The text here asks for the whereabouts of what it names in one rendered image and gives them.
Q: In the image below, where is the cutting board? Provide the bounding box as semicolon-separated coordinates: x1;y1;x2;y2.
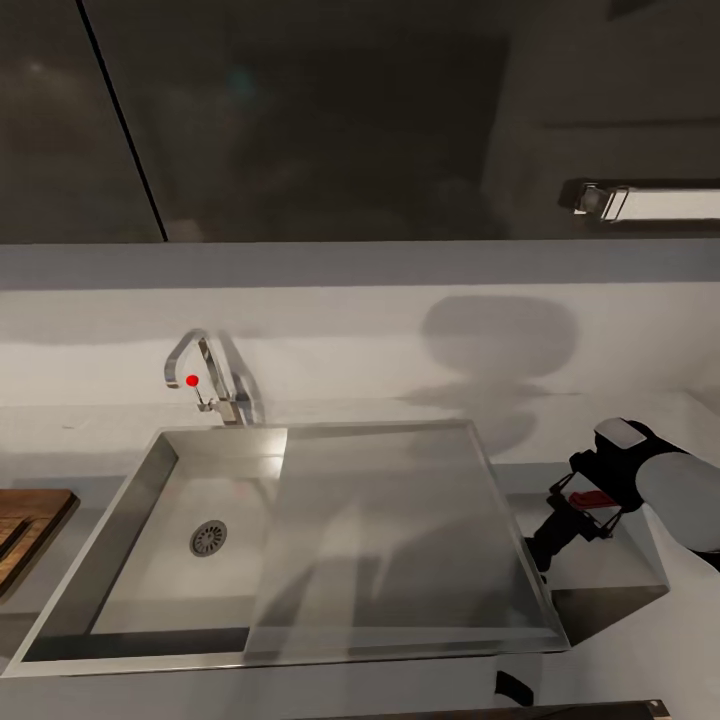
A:
0;489;76;596

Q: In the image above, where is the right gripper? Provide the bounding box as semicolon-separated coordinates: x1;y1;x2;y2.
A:
569;449;643;513

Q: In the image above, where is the parer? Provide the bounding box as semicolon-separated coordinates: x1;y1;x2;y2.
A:
571;489;615;507

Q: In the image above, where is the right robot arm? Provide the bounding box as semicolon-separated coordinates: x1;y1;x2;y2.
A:
569;417;720;573

